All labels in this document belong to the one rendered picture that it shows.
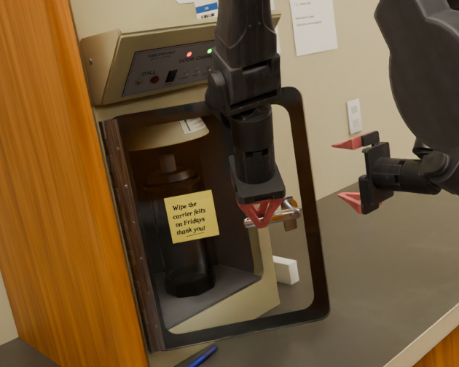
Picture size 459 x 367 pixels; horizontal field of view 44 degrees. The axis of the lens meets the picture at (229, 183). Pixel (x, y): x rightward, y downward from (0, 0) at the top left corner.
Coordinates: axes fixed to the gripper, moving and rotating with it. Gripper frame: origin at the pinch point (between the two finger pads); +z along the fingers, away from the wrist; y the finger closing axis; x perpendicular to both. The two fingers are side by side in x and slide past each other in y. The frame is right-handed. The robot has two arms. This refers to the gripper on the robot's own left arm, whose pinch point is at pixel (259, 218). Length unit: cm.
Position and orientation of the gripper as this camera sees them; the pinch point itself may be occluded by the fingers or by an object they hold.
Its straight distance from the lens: 86.9
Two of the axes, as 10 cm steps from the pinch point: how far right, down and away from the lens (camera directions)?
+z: 1.0, 7.7, 6.3
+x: 9.8, -1.8, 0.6
